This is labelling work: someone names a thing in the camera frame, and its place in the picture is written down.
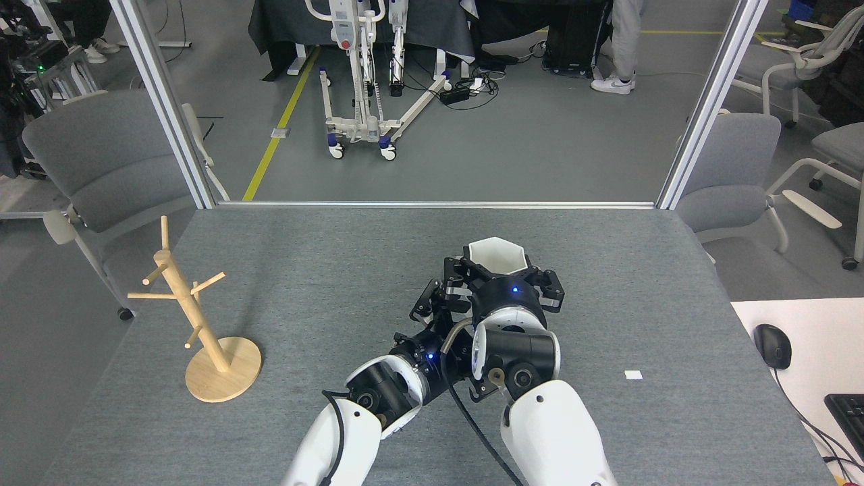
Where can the black power adapter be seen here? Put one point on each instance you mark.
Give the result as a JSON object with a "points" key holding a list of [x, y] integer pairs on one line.
{"points": [[455, 96]]}

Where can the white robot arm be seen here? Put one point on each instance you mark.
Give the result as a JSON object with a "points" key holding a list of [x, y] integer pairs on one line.
{"points": [[553, 432], [358, 439]]}

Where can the wooden cup rack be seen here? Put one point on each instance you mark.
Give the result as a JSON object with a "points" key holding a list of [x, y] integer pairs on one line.
{"points": [[219, 378]]}

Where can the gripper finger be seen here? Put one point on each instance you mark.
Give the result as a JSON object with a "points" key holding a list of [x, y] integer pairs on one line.
{"points": [[552, 290], [426, 307], [459, 277]]}

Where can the grey chair with beige armrests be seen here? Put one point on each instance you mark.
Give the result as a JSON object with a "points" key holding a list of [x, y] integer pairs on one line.
{"points": [[101, 155], [729, 169]]}

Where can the white office chair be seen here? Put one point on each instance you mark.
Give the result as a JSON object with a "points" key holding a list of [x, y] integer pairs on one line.
{"points": [[783, 75]]}

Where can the grey floor socket plate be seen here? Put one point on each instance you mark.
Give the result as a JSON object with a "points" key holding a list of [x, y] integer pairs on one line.
{"points": [[281, 133]]}

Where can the white hexagonal cup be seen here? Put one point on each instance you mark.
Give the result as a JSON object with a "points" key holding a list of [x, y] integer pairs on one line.
{"points": [[496, 255]]}

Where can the silver frame crossbar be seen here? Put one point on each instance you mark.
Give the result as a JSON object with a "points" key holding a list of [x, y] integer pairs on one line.
{"points": [[439, 204]]}

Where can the silver frame post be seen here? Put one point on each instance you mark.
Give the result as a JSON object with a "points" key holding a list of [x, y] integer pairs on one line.
{"points": [[709, 101], [162, 101]]}

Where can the white wheeled stand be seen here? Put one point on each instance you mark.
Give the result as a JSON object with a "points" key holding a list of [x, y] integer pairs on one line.
{"points": [[368, 125]]}

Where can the black computer mouse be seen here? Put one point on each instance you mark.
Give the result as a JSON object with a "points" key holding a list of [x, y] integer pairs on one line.
{"points": [[773, 345]]}

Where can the black keyboard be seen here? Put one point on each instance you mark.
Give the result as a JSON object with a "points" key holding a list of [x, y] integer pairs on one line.
{"points": [[849, 422]]}

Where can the dark table cloth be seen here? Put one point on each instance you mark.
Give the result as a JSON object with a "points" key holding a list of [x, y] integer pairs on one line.
{"points": [[290, 27]]}

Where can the black equipment rack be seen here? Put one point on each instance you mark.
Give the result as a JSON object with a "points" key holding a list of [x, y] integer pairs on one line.
{"points": [[40, 57]]}

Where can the white desk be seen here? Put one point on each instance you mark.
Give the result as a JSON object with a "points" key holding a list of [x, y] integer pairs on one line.
{"points": [[823, 337]]}

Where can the grey wheeled office chair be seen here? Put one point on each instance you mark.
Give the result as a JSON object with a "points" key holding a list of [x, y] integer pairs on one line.
{"points": [[844, 145]]}

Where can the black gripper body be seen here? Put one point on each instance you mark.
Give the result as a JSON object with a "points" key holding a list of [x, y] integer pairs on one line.
{"points": [[439, 358], [506, 293]]}

